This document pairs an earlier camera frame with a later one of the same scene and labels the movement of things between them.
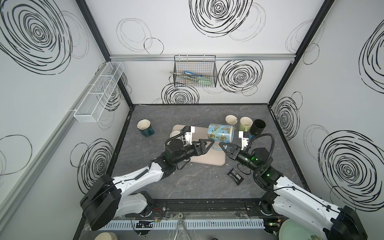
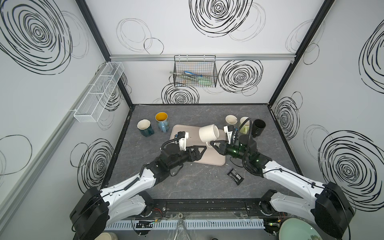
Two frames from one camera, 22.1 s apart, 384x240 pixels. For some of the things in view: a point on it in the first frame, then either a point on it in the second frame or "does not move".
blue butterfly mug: x=221 y=133 → x=161 y=118
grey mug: x=231 y=119 does not move
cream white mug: x=174 y=133 → x=208 y=133
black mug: x=257 y=127 does not move
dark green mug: x=144 y=126 does not move
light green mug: x=245 y=123 does not move
